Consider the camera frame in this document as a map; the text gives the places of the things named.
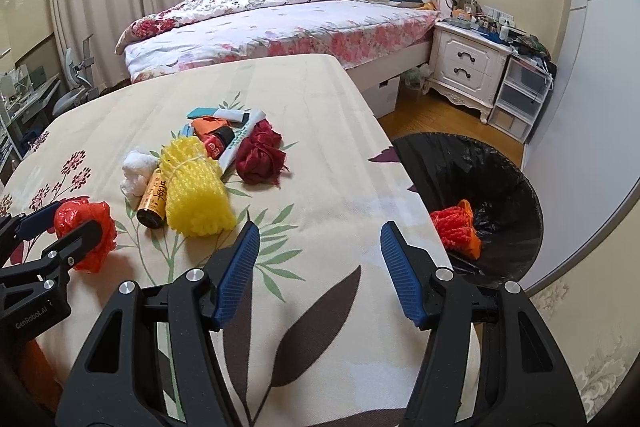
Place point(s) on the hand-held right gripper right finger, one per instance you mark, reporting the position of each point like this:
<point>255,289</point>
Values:
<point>400,274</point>

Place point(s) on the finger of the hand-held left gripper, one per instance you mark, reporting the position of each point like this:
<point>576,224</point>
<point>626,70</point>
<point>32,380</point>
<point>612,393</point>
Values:
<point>82,239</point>
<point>37,219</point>

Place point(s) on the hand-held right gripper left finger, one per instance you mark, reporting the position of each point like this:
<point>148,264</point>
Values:
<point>239,274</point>

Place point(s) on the red plastic bag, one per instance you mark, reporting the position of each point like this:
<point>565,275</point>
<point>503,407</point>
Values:
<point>102,252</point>

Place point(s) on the white tube with green print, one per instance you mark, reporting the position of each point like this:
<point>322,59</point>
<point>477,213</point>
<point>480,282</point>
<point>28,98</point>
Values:
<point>235,148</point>

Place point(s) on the red bottle with black cap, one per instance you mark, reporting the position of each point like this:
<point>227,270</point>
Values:
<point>216,146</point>

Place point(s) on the trash bin with black bag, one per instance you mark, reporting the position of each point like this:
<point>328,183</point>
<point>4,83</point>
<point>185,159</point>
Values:
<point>500,187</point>

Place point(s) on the orange fabric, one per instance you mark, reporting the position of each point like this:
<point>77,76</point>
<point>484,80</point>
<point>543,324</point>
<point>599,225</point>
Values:
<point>35,359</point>

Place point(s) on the orange foam net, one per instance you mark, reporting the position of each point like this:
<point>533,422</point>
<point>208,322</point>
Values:
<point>447,227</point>

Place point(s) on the dark bottle with yellow label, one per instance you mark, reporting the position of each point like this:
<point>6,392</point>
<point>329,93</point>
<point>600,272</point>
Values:
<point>152,202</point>

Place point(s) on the crumpled white tissue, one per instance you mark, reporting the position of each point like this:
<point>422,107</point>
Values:
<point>137,167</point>

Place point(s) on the yellow foam net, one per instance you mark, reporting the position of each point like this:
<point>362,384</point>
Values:
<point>195,192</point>

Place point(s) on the white desk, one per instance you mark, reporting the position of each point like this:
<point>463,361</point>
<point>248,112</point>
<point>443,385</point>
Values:
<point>30,99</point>

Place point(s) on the dark red cloth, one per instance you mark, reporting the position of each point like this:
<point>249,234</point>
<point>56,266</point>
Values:
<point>260,152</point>

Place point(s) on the grey office chair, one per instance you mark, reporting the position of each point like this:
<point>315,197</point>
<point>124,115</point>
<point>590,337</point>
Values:
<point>75,97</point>

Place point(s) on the orange packet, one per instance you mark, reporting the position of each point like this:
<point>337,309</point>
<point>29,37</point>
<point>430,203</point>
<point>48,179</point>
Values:
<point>207,127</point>

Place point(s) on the light blue packet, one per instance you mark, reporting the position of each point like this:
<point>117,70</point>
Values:
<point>187,130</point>

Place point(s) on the white packet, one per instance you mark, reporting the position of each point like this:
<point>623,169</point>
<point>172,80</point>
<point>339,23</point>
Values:
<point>227,114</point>

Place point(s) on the teal packet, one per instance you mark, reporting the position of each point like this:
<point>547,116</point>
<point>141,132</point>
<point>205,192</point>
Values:
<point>200,112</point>

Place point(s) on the white storage box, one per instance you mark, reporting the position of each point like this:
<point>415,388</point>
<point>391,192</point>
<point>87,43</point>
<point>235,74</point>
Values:
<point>382,97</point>

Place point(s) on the printed blanket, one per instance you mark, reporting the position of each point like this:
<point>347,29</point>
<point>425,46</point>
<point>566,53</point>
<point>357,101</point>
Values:
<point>310,107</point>

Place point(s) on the clear plastic bag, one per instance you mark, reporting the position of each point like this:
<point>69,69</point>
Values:
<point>417,79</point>

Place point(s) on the clear plastic drawer unit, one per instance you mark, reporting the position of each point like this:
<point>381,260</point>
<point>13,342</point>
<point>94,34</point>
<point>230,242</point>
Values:
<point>520,97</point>

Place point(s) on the white nightstand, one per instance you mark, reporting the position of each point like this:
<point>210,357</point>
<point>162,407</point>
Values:
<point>467,59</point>

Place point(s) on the white wardrobe door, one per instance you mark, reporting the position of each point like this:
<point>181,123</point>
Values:
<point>595,107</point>

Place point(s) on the floral bedsheet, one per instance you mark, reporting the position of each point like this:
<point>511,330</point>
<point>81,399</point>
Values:
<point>320,24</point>

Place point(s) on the clutter of small bottles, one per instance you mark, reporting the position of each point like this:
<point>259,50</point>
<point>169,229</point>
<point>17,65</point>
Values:
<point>487,24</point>

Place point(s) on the floral quilt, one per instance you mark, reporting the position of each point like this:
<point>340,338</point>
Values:
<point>220,4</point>

